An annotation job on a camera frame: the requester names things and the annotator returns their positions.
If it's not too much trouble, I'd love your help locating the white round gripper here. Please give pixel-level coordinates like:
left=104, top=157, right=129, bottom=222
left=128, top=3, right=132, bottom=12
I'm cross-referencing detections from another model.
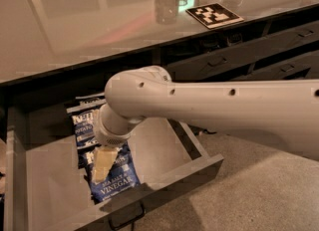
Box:
left=93, top=104, right=132, bottom=183

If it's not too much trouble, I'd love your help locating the blue kettle chip bag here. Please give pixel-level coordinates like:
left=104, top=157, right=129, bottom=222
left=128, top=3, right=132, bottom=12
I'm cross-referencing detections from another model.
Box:
left=79, top=143, right=141, bottom=204
left=76, top=93, right=105, bottom=105
left=67, top=98, right=106, bottom=149

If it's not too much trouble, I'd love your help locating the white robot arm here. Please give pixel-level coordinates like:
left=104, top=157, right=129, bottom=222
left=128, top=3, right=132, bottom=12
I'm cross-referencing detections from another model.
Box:
left=93, top=66, right=319, bottom=160

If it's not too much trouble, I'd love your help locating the open grey top drawer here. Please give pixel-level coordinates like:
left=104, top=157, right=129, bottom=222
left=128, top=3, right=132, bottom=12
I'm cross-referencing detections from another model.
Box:
left=3, top=72, right=224, bottom=231

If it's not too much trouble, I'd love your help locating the grey middle right drawer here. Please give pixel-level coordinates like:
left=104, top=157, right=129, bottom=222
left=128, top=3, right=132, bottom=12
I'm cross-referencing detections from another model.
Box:
left=234, top=51, right=319, bottom=81

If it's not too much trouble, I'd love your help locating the grey upper right drawer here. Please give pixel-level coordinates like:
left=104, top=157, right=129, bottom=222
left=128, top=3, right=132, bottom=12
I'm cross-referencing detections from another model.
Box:
left=166, top=22, right=319, bottom=82

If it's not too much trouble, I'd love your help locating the black white fiducial marker tile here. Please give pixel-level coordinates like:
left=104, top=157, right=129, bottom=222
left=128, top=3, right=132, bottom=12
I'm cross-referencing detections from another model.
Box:
left=186, top=3, right=243, bottom=29

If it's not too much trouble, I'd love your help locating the black drawer pull handle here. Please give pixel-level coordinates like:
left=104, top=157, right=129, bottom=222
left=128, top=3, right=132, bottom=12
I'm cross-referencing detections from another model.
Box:
left=108, top=202, right=146, bottom=231

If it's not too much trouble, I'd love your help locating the black cable on floor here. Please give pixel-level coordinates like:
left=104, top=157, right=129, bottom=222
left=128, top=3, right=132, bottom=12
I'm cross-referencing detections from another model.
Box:
left=192, top=126, right=217, bottom=136

